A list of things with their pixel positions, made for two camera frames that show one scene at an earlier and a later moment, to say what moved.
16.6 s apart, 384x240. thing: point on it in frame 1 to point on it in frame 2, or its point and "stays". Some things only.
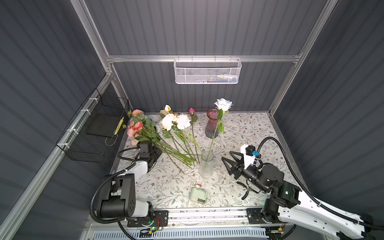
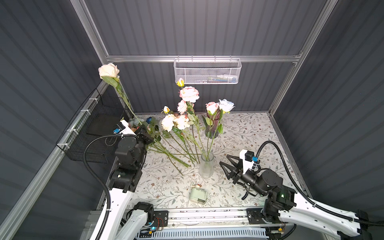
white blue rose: x=223 y=105 stays
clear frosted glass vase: x=206 y=164 stays
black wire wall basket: x=94 y=134 stays
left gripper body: x=155 y=153 to x=145 y=140
